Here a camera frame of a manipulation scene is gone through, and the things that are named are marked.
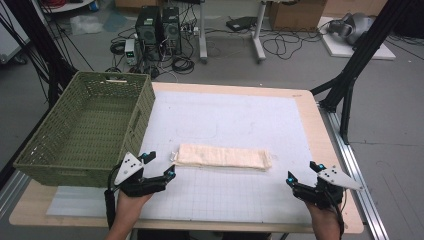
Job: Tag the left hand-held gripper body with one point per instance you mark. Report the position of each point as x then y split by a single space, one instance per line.
128 169

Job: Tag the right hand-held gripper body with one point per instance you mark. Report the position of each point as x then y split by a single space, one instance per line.
336 178

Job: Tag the green woven basket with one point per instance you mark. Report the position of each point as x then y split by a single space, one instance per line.
93 130

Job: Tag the cream towel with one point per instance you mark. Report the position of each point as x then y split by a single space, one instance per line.
221 156

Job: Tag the person's left hand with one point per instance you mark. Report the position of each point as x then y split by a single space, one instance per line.
128 208

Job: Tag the person's right hand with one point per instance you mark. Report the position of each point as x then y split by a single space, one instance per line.
325 218

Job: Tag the white grid mat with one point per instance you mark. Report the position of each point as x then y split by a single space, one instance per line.
226 120

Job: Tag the small white power supply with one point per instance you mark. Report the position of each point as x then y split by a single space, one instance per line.
130 51

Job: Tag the white floor board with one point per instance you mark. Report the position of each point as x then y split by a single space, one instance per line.
336 48

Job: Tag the large black computer tower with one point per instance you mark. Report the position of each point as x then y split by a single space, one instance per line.
148 31

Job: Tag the slim black computer tower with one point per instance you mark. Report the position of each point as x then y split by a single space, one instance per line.
171 30

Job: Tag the white desk leg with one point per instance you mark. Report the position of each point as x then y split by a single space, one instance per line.
203 36
258 36

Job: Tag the grey headset device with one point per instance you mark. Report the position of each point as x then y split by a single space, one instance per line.
353 26

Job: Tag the clear plastic bag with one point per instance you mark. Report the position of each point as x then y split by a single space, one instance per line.
86 25

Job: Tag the brown cardboard box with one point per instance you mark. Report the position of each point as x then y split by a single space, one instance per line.
296 15

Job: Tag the flat black device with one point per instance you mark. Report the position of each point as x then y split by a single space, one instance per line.
241 23

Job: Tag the aluminium rail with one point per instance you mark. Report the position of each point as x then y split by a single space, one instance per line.
11 193
356 166

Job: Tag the black metal frame stand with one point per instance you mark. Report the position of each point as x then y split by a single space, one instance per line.
366 43
50 56

